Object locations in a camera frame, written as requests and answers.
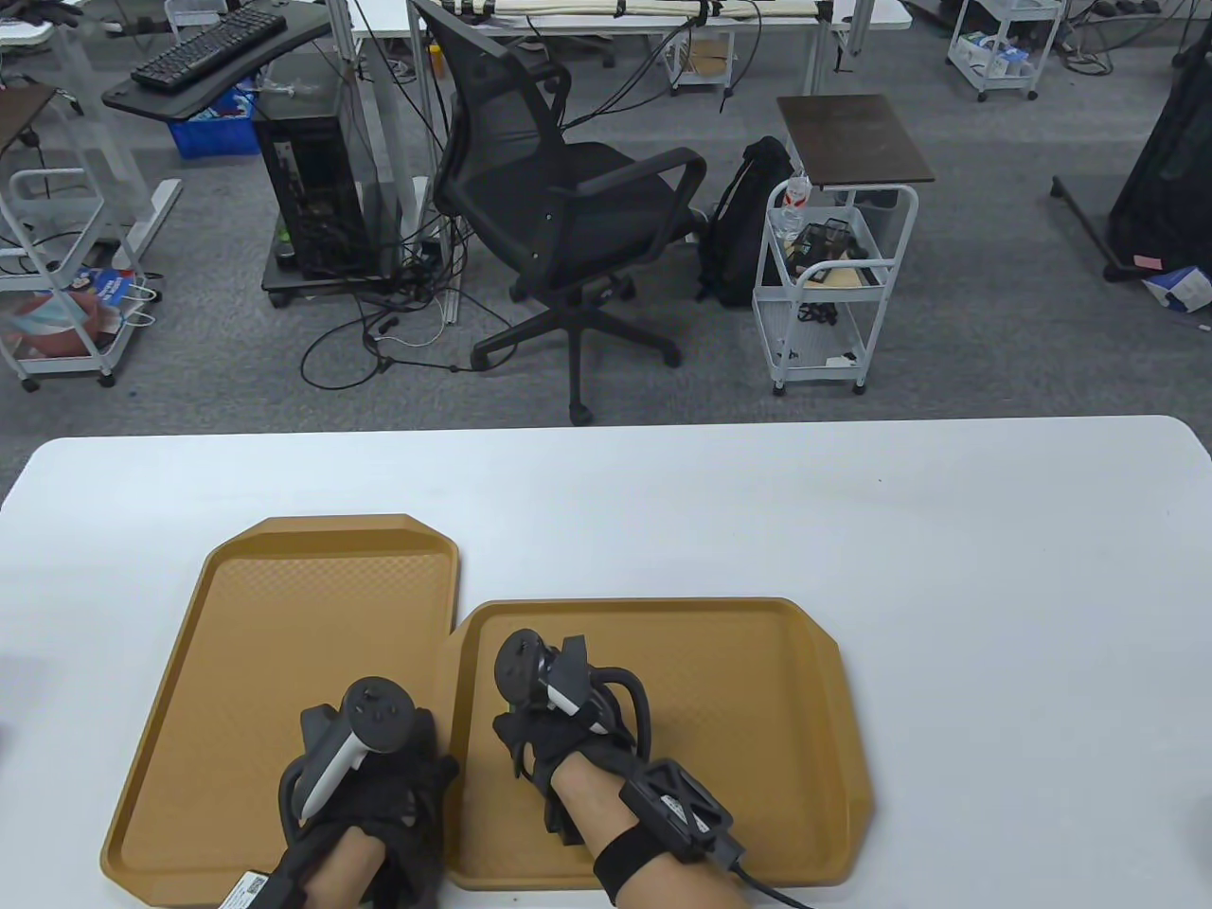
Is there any person's left hand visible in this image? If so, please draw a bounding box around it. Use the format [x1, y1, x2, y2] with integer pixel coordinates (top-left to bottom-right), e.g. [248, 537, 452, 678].
[278, 705, 461, 909]

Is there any person's right hand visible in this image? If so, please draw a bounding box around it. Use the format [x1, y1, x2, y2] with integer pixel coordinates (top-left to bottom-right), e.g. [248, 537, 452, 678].
[492, 705, 654, 848]

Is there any brown plastic food tray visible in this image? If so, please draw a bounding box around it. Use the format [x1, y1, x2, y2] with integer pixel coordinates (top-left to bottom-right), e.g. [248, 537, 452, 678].
[437, 597, 874, 891]
[100, 515, 462, 902]

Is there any person's right forearm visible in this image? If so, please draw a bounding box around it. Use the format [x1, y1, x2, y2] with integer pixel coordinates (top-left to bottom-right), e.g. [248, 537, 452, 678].
[551, 757, 749, 909]

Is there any person's left forearm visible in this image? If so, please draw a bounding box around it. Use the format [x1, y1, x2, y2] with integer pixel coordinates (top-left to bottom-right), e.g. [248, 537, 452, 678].
[303, 826, 389, 909]

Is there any white rolling cart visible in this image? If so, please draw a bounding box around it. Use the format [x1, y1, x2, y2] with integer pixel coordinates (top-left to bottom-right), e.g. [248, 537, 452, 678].
[753, 180, 919, 397]
[947, 0, 1066, 102]
[0, 169, 138, 391]

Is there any black rolling platform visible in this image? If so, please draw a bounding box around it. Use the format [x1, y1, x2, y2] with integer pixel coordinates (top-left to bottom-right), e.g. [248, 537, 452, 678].
[262, 227, 446, 309]

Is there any black mesh office chair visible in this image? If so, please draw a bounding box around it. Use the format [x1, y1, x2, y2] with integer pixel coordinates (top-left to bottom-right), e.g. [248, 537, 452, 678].
[434, 0, 709, 425]

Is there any black backpack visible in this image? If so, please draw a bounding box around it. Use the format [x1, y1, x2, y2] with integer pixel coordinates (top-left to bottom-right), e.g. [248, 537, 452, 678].
[698, 135, 796, 309]

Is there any red patterned bag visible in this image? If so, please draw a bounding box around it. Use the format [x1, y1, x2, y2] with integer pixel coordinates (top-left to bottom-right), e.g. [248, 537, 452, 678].
[5, 292, 124, 359]

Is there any clear water bottle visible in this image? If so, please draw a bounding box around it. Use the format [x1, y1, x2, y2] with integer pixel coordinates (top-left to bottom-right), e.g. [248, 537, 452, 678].
[772, 170, 813, 242]

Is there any blue paper bag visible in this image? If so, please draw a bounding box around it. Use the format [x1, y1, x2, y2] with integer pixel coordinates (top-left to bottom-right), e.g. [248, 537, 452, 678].
[71, 268, 157, 328]

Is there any black computer tower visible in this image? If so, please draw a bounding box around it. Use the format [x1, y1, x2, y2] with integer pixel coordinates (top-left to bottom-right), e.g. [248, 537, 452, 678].
[254, 90, 399, 280]

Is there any blue plastic crate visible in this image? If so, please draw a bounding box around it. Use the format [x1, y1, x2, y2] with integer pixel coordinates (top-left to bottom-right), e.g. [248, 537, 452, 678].
[169, 85, 261, 159]

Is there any dark brown side table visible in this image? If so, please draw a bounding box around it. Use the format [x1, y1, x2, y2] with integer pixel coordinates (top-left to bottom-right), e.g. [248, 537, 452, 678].
[0, 81, 60, 157]
[776, 94, 936, 187]

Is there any black curved desk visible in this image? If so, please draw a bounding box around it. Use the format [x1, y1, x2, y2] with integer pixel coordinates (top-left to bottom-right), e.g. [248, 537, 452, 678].
[101, 0, 334, 122]

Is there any black keyboard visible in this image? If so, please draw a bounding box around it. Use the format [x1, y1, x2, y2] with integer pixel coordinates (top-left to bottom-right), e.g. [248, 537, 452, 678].
[131, 8, 288, 94]

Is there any white and blue box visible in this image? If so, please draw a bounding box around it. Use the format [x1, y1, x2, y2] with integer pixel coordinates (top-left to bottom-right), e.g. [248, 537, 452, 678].
[1141, 268, 1212, 314]

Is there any black covered stand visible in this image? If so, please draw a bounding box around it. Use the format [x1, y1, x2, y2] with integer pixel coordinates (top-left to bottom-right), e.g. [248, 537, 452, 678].
[1051, 62, 1212, 283]

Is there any black wrist camera with label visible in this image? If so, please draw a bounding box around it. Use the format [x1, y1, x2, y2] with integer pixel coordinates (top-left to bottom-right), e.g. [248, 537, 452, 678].
[220, 852, 309, 909]

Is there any black camera cable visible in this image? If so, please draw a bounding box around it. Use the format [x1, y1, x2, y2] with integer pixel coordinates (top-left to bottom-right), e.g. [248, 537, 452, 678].
[724, 852, 815, 909]

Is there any tangle of black cables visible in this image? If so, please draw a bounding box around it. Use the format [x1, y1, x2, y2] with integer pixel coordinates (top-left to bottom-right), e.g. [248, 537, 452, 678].
[300, 218, 517, 391]

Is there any black wire basket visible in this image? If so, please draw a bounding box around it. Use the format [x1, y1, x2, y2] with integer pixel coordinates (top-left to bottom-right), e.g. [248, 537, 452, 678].
[791, 218, 867, 266]

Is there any white metal frame table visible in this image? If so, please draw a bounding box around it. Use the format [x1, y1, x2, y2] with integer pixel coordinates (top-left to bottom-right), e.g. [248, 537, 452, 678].
[331, 0, 915, 238]

